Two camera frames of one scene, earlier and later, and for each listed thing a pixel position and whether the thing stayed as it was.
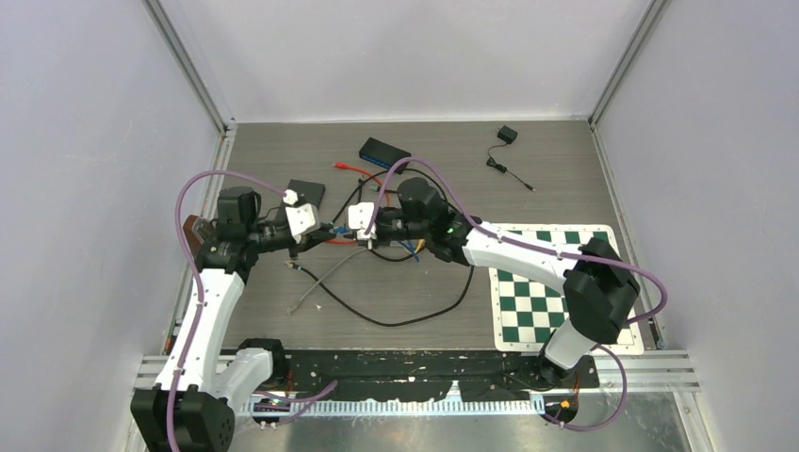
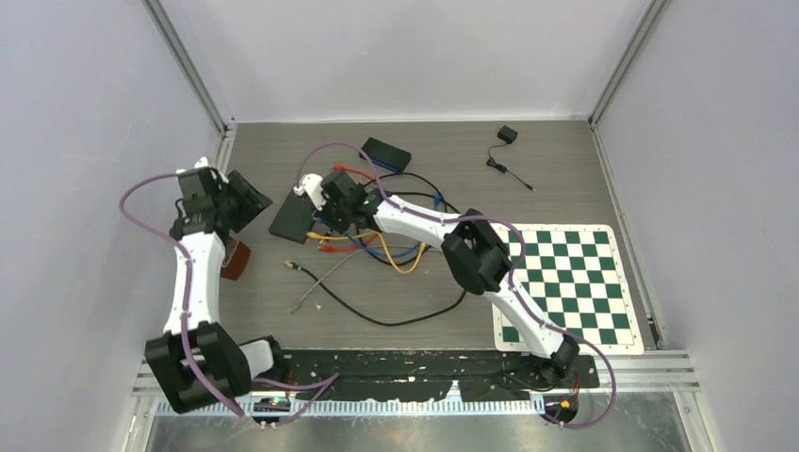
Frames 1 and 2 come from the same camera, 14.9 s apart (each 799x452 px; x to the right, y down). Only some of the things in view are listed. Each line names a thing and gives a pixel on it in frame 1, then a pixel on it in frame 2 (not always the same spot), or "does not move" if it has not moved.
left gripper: x=309 y=241 -> x=253 y=202
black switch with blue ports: x=383 y=154 does not move
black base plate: x=429 y=376 does not move
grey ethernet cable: x=290 y=309 does not move
